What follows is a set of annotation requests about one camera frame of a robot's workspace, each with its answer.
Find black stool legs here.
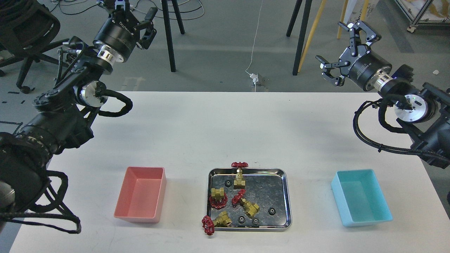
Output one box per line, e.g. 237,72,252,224
286,0,312,76
161,0,185,72

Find yellow wooden legs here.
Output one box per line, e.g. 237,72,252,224
299,0,378,72

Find black floor cables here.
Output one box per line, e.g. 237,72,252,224
46,0,205,21

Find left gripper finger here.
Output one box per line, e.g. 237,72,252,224
136,7,158,50
102,0,130,12

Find white power cable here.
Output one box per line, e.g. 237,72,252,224
245,0,264,92

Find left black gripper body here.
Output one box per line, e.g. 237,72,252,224
93,9,140,62

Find brass valve bottom red handle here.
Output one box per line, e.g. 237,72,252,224
201,211,232,236

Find aluminium frame cart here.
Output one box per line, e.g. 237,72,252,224
395,0,450,33

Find black stool legs right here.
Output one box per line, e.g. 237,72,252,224
286,0,312,76

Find brass valve top red handle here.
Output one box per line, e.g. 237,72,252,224
231,162,249,189

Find pink plastic box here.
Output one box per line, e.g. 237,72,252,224
114,167,167,223

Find black office chair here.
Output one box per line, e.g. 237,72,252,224
0,0,69,93

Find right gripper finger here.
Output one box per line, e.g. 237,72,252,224
339,20,381,53
315,56,348,86

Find black stool legs left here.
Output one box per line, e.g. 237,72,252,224
161,0,185,72

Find metal tray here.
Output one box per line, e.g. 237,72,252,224
206,168,291,232

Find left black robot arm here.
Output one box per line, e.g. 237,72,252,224
1,0,158,234

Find brass valve red handle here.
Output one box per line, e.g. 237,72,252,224
201,211,232,236
231,162,249,189
208,187,228,209
232,189,260,218

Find blue plastic box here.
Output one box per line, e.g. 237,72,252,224
331,169,393,227

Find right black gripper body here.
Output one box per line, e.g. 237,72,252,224
341,45,392,91

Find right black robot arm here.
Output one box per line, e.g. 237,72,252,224
316,21,450,169

